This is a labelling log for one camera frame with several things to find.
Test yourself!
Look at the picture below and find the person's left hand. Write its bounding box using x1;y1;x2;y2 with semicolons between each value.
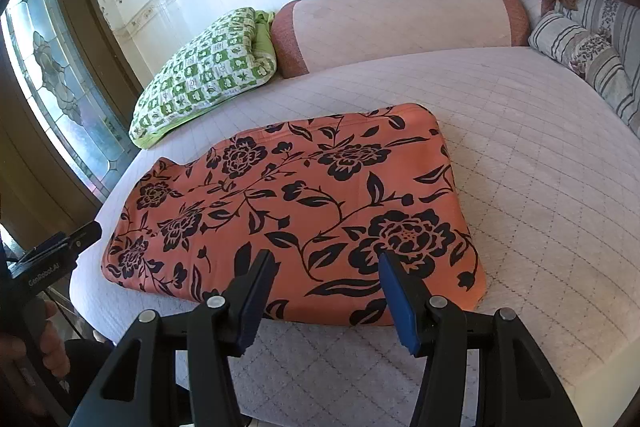
0;299;72;415

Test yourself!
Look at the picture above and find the orange black floral shirt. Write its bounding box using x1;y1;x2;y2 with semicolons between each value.
101;103;486;325

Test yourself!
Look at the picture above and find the green white checkered pillow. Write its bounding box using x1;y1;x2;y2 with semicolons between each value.
129;8;277;150

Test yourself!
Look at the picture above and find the striped floral pillow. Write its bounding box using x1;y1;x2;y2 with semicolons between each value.
528;12;639;128

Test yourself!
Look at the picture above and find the pink quilted mattress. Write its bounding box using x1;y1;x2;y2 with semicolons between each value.
70;43;639;426

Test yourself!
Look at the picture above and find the stained glass wooden door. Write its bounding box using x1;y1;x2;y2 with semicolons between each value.
1;0;141;249

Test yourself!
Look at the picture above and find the striped floral back cushion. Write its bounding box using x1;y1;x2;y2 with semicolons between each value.
554;0;640;138

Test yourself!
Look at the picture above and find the pink bolster cushion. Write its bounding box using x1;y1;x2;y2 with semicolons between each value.
271;0;529;78

